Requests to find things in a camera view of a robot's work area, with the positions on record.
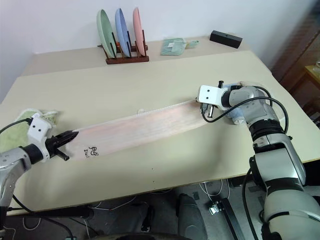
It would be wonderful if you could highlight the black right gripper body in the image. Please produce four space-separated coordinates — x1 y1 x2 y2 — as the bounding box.
202 101 216 123

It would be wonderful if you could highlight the green terry towel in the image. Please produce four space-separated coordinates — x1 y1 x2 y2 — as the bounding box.
0 107 61 154

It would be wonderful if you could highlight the black metal table leg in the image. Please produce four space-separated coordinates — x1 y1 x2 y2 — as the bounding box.
207 198 245 240

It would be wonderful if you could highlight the green plate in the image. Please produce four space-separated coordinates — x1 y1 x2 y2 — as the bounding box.
96 9 117 59

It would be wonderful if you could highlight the black cable under right arm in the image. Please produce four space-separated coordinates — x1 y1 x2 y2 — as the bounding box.
241 166 260 240

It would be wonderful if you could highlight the brown wooden cabinet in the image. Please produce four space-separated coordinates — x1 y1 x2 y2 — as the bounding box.
270 7 320 122

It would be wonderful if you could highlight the brown wooden plate rack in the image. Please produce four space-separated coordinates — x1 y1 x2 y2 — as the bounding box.
97 29 150 66

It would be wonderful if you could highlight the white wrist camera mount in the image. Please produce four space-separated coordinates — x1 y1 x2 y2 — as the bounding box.
26 113 57 163
195 84 225 110

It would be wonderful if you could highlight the green cloth in clear bag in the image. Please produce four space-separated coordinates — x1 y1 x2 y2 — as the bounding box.
159 36 188 57

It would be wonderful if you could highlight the pink striped towel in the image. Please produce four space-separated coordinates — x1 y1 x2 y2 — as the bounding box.
65 98 210 161

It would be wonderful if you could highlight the light blue towel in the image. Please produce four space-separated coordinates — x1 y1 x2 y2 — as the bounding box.
221 80 249 126

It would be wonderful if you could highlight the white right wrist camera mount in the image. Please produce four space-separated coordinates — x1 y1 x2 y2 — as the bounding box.
195 84 225 110

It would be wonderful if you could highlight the dark grey rounded shape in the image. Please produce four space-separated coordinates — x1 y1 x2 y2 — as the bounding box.
177 193 209 240

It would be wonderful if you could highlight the black rectangular box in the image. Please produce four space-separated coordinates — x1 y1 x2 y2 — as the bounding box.
209 30 244 50

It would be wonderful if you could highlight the pink plate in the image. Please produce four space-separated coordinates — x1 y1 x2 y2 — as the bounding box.
132 7 147 58

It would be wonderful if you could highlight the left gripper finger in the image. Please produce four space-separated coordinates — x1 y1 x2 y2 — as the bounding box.
57 130 80 141
59 136 79 147

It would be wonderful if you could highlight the white floor cable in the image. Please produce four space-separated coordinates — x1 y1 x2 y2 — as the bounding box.
199 180 231 199
88 196 137 211

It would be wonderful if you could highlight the blue plate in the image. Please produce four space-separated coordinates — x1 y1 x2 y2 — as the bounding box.
114 7 132 58

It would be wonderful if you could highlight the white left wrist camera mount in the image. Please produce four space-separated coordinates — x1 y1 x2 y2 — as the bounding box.
26 113 57 163

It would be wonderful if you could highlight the black metal table bar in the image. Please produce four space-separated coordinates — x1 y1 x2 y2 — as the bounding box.
6 206 94 219

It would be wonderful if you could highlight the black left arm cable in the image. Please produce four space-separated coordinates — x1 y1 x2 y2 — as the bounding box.
0 116 33 134

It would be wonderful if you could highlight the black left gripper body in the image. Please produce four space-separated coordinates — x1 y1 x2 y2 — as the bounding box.
45 135 71 162

